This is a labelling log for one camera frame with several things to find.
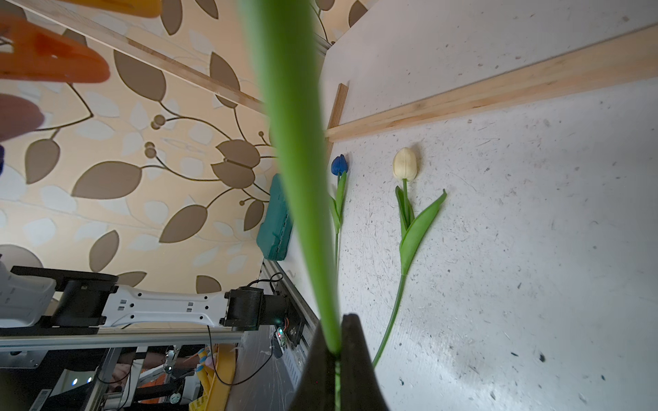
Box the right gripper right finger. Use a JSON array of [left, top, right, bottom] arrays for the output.
[[340, 313, 388, 410]]

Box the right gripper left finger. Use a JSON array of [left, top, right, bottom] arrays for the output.
[[289, 325, 336, 411]]

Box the white artificial tulip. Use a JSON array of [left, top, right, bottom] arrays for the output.
[[372, 147, 447, 368], [237, 0, 344, 411]]

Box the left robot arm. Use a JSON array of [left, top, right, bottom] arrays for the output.
[[1, 265, 290, 335]]

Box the wooden clothes rack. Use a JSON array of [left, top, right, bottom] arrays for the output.
[[17, 1, 657, 143]]

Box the green plastic case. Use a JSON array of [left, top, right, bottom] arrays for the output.
[[256, 174, 293, 261]]

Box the blue artificial tulip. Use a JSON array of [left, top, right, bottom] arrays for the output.
[[330, 154, 349, 269]]

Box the orange clothespin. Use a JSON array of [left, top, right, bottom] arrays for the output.
[[1, 13, 111, 83]]

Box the metal base rail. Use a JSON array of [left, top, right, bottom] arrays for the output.
[[0, 259, 320, 411]]

